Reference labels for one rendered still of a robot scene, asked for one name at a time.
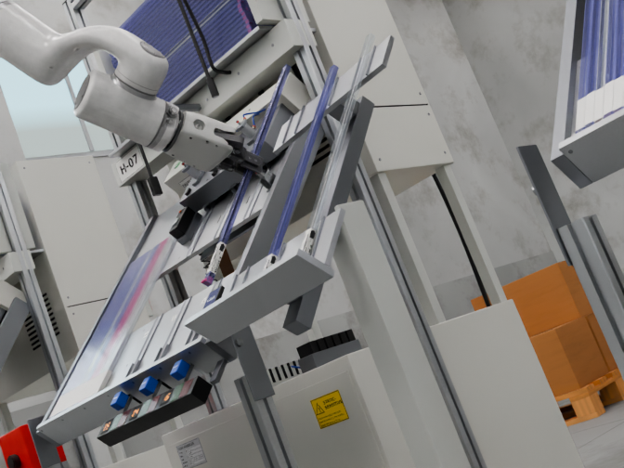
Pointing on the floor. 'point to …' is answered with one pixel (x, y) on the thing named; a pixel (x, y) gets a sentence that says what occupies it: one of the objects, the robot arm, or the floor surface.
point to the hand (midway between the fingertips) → (248, 164)
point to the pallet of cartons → (566, 340)
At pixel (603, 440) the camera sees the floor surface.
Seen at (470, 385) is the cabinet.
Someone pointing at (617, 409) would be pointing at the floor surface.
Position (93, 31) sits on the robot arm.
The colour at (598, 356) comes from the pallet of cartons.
